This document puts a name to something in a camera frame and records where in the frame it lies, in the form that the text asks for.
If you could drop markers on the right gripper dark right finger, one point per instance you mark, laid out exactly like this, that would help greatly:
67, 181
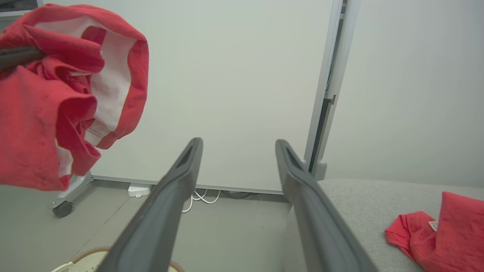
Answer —
317, 226

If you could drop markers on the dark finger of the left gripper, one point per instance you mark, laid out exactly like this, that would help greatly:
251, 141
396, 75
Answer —
19, 56

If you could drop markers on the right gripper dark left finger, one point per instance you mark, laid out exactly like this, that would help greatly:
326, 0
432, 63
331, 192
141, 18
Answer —
159, 215

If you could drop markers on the red and white garment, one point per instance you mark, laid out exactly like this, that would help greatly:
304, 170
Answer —
34, 124

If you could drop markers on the plain red garment with label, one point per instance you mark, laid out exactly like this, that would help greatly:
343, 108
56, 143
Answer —
453, 238

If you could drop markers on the grey curved partition leg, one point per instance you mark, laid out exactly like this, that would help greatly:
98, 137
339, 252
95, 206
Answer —
320, 170

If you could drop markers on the white perforated laundry basket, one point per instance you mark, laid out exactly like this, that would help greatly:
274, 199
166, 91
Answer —
87, 260

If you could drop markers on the grey partition leg with caster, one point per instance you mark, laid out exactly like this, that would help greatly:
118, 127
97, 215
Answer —
75, 189

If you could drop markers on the black caster wheel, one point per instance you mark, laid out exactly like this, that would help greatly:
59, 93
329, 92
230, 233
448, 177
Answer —
62, 209

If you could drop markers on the large white partition panel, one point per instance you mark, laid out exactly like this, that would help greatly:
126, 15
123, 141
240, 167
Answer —
227, 75

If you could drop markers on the narrow white partition panel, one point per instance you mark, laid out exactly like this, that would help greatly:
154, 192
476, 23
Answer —
408, 83

